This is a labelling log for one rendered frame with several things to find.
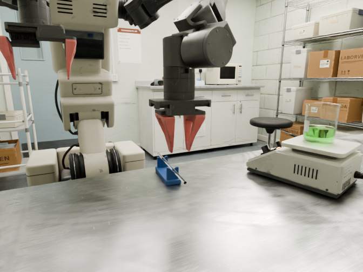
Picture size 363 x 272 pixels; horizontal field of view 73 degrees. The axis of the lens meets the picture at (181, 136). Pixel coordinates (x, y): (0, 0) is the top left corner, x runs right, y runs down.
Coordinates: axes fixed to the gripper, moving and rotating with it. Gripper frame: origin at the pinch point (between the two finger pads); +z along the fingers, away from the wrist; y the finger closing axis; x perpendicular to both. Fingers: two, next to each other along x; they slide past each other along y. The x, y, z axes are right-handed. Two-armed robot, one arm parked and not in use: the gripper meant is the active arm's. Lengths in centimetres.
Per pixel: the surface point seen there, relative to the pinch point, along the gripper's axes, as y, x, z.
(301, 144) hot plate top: 24.1, -5.9, 0.3
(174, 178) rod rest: 0.1, 3.7, 7.9
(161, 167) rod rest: -0.6, 11.7, 8.0
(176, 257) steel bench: -6.5, -17.7, 9.0
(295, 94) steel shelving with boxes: 209, 188, 5
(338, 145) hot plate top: 30.7, -8.6, 0.4
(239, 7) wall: 206, 314, -120
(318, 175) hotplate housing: 24.3, -10.5, 5.1
